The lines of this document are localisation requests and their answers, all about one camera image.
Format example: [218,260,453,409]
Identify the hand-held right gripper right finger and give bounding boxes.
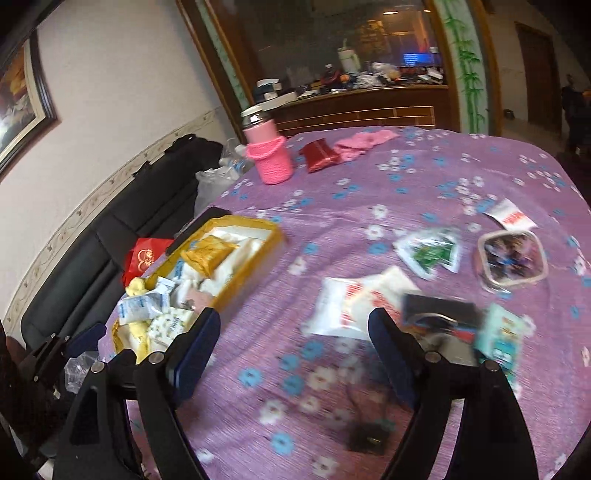
[368,307,540,480]

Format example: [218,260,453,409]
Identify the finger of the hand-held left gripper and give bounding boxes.
[20,322,108,385]

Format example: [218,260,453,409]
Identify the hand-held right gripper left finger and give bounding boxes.
[52,307,221,480]

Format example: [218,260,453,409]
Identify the white spotted packet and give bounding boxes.
[148,307,199,352]

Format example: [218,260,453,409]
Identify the blue and white packet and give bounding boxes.
[117,295,160,326]

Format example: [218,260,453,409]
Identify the pale yellow packet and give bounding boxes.
[124,276,155,358]

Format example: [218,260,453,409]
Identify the yellow cardboard box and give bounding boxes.
[113,215,284,365]

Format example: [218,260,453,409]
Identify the orange packet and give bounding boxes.
[180,233,238,280]

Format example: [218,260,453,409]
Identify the teal tissue packet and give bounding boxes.
[473,302,527,384]

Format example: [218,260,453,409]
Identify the crumpled clear wrapper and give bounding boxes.
[62,352,101,394]

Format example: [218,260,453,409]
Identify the black flat pouch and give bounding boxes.
[401,293,485,344]

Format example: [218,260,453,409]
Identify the large white red-print bag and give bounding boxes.
[302,265,421,340]

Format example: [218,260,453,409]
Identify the black sofa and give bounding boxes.
[21,134,225,356]

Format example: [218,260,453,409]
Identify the small black square object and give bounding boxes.
[346,422,387,457]

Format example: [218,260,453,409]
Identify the red gift bag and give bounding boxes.
[122,237,175,288]

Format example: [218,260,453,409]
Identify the green print packet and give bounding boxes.
[392,226,464,281]

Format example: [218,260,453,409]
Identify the purple floral tablecloth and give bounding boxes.
[104,126,591,480]

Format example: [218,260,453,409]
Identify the clear container with dark contents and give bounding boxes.
[476,229,549,292]

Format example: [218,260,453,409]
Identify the clear plastic bag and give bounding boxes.
[195,138,254,217]

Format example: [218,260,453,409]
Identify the small white red-print packet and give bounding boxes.
[483,198,539,232]

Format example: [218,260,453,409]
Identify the pink crochet covered bottle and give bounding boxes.
[240,105,295,185]

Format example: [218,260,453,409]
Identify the pink cloth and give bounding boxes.
[333,129,399,162]

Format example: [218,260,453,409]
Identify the wooden cabinet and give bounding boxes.
[268,83,462,139]

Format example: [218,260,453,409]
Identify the white flat box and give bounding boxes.
[256,79,296,103]

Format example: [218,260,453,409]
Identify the bamboo painted panel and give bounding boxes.
[438,0,492,134]

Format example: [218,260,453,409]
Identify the white kettle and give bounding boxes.
[337,46,362,75]

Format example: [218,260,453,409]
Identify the wooden door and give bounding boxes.
[515,22,561,134]

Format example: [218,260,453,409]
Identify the framed wall picture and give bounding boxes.
[0,30,61,178]

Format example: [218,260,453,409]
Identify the wooden partition frame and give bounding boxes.
[175,0,502,139]

